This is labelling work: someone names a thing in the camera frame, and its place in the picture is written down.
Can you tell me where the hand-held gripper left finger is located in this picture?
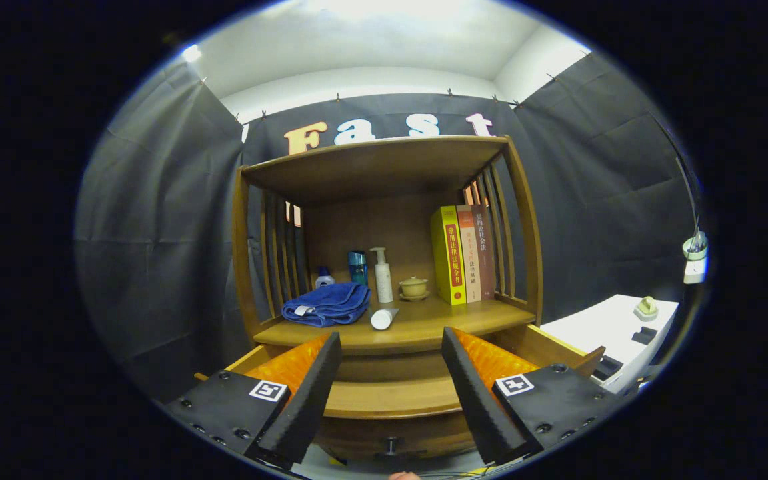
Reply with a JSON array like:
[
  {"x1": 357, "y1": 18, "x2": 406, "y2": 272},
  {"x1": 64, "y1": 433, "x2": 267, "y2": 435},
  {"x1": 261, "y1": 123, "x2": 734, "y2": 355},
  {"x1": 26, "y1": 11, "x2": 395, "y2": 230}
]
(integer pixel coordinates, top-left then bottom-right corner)
[{"x1": 161, "y1": 331, "x2": 343, "y2": 471}]

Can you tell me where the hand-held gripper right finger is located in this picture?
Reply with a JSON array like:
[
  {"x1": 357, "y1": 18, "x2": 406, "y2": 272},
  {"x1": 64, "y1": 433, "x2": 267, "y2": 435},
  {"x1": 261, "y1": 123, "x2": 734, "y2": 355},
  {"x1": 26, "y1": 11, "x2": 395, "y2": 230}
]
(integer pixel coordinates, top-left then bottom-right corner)
[{"x1": 441, "y1": 326, "x2": 631, "y2": 467}]

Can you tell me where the white and green tube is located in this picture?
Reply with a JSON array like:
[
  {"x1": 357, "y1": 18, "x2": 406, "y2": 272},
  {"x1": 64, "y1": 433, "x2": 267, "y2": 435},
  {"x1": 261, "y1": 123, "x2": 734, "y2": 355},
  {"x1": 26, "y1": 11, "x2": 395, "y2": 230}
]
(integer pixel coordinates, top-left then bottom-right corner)
[{"x1": 370, "y1": 307, "x2": 401, "y2": 331}]

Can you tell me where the wooden countertop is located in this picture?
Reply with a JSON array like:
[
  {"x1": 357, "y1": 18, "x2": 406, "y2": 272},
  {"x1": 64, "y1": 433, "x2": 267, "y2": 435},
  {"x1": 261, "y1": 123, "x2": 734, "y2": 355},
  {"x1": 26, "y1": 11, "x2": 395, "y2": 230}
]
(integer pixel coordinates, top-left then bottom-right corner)
[{"x1": 253, "y1": 293, "x2": 537, "y2": 355}]

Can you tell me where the white side cabinet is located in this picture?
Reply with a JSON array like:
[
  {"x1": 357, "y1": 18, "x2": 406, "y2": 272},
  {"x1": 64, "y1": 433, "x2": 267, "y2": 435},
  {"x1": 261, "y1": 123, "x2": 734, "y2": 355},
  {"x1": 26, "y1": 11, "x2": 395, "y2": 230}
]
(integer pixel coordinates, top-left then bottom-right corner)
[{"x1": 539, "y1": 294, "x2": 680, "y2": 395}]

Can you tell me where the wooden cabinet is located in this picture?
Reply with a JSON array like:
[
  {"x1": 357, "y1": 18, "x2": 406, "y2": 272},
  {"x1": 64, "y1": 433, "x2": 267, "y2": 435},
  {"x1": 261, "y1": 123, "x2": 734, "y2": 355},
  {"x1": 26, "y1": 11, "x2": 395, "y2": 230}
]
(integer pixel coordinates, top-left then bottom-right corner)
[{"x1": 232, "y1": 135, "x2": 545, "y2": 461}]

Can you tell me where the folded blue towel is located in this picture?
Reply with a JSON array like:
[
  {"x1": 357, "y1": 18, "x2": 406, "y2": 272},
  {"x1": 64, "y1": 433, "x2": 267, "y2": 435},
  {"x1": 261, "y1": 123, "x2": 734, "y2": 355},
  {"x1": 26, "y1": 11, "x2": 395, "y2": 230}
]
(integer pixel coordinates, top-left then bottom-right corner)
[{"x1": 282, "y1": 282, "x2": 371, "y2": 328}]

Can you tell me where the beige lidded teacup with saucer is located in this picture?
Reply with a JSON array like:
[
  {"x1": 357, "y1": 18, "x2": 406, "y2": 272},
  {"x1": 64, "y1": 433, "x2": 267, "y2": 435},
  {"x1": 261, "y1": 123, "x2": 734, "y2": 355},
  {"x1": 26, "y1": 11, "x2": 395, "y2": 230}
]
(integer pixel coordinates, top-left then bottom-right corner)
[{"x1": 398, "y1": 276, "x2": 431, "y2": 301}]

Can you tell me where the black block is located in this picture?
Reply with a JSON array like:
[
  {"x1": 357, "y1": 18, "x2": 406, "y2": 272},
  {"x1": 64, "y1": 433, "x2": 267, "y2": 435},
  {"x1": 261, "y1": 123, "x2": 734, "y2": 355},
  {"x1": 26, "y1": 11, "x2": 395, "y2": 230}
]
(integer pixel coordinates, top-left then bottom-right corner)
[{"x1": 591, "y1": 355, "x2": 624, "y2": 381}]

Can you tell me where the orange and white book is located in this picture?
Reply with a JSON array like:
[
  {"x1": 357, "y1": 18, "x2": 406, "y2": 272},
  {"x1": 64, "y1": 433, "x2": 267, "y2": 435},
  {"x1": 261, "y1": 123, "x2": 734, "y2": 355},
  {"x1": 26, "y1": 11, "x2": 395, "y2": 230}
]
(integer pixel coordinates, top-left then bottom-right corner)
[{"x1": 456, "y1": 205, "x2": 482, "y2": 304}]

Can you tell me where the white pump bottle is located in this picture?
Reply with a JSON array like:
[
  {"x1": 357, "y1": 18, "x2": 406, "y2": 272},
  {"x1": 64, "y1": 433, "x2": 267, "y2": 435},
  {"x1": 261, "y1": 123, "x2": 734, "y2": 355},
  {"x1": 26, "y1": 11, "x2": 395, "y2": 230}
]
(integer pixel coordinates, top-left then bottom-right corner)
[{"x1": 369, "y1": 247, "x2": 394, "y2": 304}]

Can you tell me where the teal blue bottle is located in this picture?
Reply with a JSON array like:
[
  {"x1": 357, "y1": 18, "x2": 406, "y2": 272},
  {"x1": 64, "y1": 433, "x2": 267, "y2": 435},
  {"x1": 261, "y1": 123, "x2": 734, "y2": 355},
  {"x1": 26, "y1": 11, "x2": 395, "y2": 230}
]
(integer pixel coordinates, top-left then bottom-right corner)
[{"x1": 348, "y1": 251, "x2": 369, "y2": 287}]

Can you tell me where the yellow book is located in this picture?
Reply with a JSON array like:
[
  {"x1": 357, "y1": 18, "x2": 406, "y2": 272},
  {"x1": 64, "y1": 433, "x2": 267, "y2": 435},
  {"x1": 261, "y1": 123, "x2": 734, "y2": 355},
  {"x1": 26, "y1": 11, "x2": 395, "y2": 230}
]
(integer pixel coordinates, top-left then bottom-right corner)
[{"x1": 430, "y1": 206, "x2": 467, "y2": 306}]

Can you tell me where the brown book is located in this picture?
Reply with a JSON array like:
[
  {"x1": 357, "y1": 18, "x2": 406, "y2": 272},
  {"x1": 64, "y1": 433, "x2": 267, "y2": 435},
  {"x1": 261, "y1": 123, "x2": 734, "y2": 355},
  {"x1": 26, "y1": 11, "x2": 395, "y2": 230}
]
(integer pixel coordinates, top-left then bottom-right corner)
[{"x1": 471, "y1": 204, "x2": 497, "y2": 301}]

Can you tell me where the white and green bowl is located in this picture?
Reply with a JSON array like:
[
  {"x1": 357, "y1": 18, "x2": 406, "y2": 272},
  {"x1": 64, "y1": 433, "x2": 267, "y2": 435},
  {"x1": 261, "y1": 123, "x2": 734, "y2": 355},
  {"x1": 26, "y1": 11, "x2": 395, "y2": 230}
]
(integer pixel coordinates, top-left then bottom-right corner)
[{"x1": 682, "y1": 232, "x2": 709, "y2": 262}]

